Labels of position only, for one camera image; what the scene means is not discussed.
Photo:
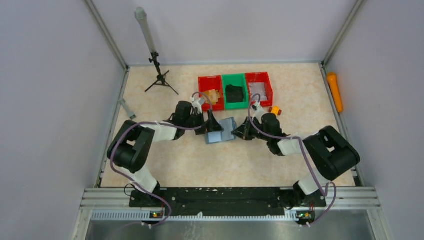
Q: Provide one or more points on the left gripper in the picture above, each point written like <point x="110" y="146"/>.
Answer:
<point x="205" y="124"/>

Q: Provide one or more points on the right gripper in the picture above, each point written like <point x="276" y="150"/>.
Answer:
<point x="245" y="129"/>

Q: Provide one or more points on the blue card holder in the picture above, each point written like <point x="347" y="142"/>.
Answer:
<point x="228" y="125"/>

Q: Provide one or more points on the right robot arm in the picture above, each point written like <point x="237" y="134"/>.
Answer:
<point x="331" y="154"/>

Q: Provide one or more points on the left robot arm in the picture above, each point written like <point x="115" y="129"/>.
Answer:
<point x="129" y="150"/>

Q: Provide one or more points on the black cards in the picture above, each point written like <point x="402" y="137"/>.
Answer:
<point x="234" y="94"/>

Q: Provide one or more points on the silver cards in bin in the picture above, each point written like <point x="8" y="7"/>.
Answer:
<point x="258" y="88"/>

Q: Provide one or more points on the yellow toy block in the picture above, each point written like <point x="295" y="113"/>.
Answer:
<point x="275" y="110"/>

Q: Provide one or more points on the left red bin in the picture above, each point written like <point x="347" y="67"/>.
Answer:
<point x="206" y="83"/>

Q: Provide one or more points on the red bin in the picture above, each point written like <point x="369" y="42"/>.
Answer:
<point x="206" y="83"/>
<point x="261" y="77"/>

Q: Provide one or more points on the green bin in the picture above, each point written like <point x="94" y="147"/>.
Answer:
<point x="238" y="80"/>

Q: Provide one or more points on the right red bin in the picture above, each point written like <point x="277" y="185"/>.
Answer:
<point x="261" y="77"/>

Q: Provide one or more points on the grey small tool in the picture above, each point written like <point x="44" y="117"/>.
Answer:
<point x="131" y="115"/>

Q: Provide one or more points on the orange flashlight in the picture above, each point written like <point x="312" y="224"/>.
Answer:
<point x="332" y="81"/>

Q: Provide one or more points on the black tripod with grey tube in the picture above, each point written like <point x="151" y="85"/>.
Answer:
<point x="142" y="19"/>

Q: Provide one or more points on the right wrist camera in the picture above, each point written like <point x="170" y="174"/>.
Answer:
<point x="256" y="111"/>

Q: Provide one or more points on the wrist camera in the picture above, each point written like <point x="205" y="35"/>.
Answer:
<point x="256" y="111"/>
<point x="197" y="103"/>

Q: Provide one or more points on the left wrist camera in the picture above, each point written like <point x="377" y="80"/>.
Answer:
<point x="197" y="103"/>

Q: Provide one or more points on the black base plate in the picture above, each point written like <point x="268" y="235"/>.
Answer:
<point x="226" y="201"/>

